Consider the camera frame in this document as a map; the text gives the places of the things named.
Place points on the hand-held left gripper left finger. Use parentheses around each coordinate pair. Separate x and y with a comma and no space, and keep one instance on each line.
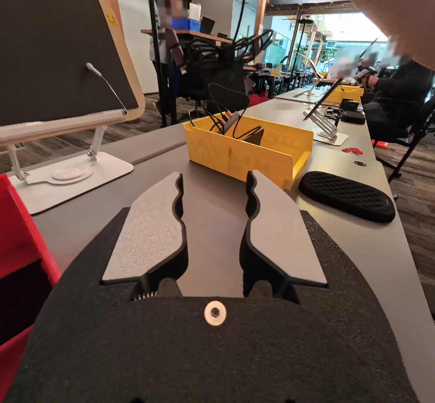
(146,233)

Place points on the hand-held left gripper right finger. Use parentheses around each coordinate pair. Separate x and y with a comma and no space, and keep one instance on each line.
(282,236)

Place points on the yellow plastic bin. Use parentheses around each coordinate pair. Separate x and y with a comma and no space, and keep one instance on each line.
(238,161)
(346,94)

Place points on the red plastic bin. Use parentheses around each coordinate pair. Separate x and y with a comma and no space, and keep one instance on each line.
(20,233)

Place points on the person's right forearm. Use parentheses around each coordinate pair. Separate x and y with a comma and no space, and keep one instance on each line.
(390,8)

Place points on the white metal tablet stand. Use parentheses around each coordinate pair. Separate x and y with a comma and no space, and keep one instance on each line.
(334,137)
(108,168)

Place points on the black wrist rest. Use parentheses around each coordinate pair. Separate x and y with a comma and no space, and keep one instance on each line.
(346,195)
(353,118)

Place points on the black bin divider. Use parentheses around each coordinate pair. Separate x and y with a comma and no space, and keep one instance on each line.
(255,137)

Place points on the black office chair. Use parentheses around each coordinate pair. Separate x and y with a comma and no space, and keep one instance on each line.
(221,73)
(424,117)

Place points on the red clips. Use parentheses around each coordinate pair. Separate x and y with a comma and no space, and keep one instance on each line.
(350,150)

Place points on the blue plastic bin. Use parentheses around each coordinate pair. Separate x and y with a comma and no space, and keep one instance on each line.
(185,25)

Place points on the black tablet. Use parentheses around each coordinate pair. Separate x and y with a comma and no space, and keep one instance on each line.
(323,102)

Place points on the small black box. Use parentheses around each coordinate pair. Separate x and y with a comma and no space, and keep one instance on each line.
(349,103)

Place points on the black metal pole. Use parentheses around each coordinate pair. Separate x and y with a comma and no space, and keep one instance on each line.
(152,8)

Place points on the yellow smiley sticker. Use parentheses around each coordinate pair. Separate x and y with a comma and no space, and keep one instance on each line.
(111,18)

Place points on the black board with wooden frame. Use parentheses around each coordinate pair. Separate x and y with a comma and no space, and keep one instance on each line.
(51,35)

